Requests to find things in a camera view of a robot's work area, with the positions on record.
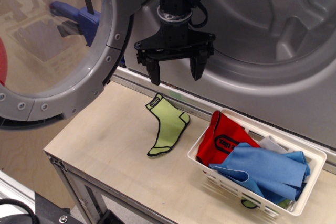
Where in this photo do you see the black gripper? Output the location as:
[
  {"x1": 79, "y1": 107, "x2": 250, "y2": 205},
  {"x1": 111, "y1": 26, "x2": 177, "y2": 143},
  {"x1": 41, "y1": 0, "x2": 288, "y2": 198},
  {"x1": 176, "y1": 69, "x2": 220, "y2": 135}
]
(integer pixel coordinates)
[{"x1": 134, "y1": 21, "x2": 216, "y2": 86}]

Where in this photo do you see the white plastic laundry basket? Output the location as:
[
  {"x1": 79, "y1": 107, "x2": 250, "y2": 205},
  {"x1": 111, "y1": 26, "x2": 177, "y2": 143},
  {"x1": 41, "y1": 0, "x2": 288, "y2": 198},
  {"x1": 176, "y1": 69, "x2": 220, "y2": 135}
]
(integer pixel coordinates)
[{"x1": 188, "y1": 109, "x2": 327, "y2": 218}]

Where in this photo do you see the dark blue felt cloth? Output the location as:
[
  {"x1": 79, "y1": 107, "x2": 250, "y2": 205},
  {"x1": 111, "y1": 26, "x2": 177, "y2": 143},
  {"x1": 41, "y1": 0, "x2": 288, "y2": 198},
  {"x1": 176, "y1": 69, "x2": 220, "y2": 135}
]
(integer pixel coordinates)
[{"x1": 295, "y1": 182, "x2": 307, "y2": 201}]

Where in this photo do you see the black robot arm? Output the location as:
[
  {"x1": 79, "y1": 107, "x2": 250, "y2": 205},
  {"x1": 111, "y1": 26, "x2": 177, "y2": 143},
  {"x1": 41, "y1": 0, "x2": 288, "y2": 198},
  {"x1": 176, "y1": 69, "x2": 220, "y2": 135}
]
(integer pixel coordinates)
[{"x1": 134, "y1": 0, "x2": 216, "y2": 85}]

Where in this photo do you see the grey toy washing machine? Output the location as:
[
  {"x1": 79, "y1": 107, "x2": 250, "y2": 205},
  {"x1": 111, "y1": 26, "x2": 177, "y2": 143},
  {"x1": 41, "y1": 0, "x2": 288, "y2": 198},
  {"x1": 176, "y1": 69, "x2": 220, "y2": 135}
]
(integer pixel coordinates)
[{"x1": 115, "y1": 0, "x2": 335, "y2": 173}]

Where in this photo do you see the grey round machine door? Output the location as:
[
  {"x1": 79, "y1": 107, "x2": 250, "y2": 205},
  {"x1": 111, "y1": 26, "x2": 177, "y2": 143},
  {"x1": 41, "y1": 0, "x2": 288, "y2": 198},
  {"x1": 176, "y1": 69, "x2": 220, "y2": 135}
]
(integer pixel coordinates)
[{"x1": 1, "y1": 0, "x2": 146, "y2": 131}]

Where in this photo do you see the green felt sock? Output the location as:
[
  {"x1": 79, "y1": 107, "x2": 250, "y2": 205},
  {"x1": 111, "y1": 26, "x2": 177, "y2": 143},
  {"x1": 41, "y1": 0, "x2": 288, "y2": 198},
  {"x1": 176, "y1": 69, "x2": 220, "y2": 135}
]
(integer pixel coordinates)
[{"x1": 146, "y1": 93, "x2": 190, "y2": 157}]

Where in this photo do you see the red felt shirt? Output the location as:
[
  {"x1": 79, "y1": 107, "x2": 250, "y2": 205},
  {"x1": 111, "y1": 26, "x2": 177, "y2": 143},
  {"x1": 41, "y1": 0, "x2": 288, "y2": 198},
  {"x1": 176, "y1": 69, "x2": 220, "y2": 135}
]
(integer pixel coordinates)
[{"x1": 196, "y1": 111, "x2": 260, "y2": 167}]

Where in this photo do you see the blue bar clamp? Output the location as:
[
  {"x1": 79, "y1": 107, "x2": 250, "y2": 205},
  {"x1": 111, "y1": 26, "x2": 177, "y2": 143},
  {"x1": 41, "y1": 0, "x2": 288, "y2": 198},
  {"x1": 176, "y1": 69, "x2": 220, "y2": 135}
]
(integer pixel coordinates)
[{"x1": 49, "y1": 1, "x2": 100, "y2": 47}]

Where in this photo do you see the white grey felt cloth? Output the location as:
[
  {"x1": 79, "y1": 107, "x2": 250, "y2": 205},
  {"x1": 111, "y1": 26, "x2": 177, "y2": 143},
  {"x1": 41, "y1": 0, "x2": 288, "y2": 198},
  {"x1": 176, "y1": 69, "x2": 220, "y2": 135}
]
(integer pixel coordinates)
[{"x1": 258, "y1": 136, "x2": 288, "y2": 154}]

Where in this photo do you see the light blue felt cloth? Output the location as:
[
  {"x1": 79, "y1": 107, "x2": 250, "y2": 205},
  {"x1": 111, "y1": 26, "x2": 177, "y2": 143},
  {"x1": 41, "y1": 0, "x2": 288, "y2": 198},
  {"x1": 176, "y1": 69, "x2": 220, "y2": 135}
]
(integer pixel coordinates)
[{"x1": 209, "y1": 143, "x2": 310, "y2": 204}]

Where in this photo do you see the red round object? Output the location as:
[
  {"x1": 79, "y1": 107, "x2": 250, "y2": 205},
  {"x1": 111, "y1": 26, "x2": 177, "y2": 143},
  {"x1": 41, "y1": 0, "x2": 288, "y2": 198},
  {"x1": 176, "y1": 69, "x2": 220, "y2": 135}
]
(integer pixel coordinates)
[{"x1": 0, "y1": 39, "x2": 8, "y2": 86}]

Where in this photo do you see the green sock in basket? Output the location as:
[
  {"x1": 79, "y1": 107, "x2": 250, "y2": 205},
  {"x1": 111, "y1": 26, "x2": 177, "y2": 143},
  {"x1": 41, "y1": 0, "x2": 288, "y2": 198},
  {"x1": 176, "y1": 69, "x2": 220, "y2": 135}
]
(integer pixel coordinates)
[{"x1": 241, "y1": 198, "x2": 292, "y2": 209}]

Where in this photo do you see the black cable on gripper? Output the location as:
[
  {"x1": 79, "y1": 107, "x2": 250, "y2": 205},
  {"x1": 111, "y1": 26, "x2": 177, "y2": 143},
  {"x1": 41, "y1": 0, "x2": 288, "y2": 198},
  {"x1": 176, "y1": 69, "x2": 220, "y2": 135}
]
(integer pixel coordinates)
[{"x1": 189, "y1": 1, "x2": 209, "y2": 29}]

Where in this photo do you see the aluminium table frame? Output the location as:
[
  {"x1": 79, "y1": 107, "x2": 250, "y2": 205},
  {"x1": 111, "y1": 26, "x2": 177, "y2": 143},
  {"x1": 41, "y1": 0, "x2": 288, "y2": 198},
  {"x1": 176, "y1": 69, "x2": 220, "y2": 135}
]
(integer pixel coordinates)
[{"x1": 45, "y1": 151, "x2": 173, "y2": 223}]

